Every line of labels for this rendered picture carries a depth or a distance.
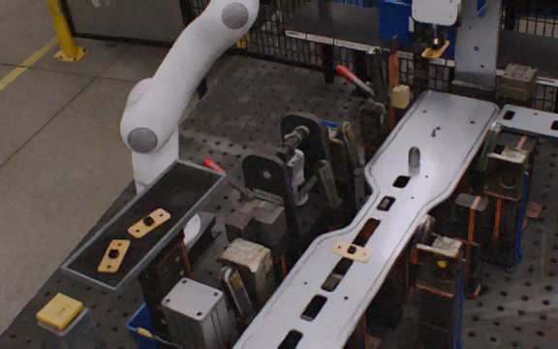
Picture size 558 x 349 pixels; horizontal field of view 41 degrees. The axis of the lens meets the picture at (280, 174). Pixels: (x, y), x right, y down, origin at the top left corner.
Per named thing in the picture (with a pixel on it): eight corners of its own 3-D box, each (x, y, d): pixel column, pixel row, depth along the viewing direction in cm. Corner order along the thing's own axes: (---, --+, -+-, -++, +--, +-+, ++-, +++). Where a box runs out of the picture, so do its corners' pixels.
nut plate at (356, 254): (373, 252, 159) (373, 247, 158) (365, 264, 156) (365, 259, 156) (338, 240, 163) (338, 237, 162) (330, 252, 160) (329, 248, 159)
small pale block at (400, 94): (404, 199, 217) (404, 92, 194) (393, 195, 218) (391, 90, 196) (409, 191, 219) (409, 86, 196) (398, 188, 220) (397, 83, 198)
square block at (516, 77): (517, 188, 215) (530, 81, 193) (490, 181, 219) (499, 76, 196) (525, 172, 220) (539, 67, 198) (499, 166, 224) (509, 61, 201)
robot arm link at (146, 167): (131, 188, 189) (116, 109, 175) (141, 147, 204) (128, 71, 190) (177, 187, 189) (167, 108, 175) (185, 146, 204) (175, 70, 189)
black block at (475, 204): (481, 306, 183) (489, 217, 165) (440, 292, 188) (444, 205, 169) (492, 284, 188) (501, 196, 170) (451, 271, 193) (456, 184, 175)
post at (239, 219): (264, 349, 179) (241, 228, 154) (247, 342, 181) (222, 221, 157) (275, 334, 182) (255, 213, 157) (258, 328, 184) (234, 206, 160)
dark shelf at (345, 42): (568, 90, 198) (569, 80, 197) (280, 36, 240) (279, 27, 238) (587, 51, 212) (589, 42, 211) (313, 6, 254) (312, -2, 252)
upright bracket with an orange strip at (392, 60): (394, 190, 220) (392, 40, 189) (390, 189, 221) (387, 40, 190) (399, 184, 222) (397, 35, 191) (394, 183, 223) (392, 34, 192)
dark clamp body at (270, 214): (293, 348, 179) (275, 233, 155) (247, 330, 185) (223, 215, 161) (314, 317, 185) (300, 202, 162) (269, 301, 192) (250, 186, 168)
